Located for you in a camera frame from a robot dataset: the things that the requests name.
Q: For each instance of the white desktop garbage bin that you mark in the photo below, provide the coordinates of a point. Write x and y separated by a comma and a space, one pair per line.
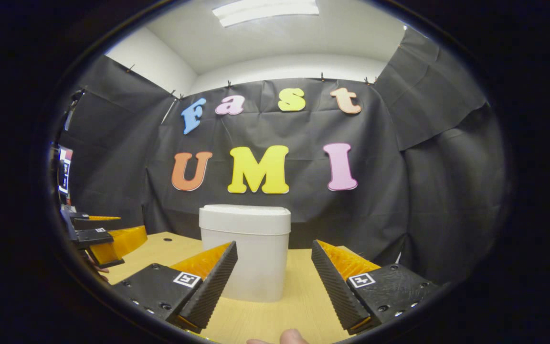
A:
256, 239

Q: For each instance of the wooden desktop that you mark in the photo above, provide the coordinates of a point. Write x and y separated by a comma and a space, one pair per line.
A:
299, 296

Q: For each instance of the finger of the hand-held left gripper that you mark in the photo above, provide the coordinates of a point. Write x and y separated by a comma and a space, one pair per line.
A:
122, 241
96, 222

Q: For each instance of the ceiling light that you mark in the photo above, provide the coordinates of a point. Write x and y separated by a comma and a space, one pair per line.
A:
265, 12

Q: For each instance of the black backdrop cloth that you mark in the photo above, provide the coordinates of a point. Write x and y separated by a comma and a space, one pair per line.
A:
351, 229

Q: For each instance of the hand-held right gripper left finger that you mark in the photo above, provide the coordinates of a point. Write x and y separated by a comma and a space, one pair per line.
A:
213, 286

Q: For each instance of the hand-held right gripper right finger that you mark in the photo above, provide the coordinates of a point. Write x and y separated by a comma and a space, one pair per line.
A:
334, 291

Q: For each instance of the computer monitor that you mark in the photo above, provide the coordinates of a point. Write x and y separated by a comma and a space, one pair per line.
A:
66, 169

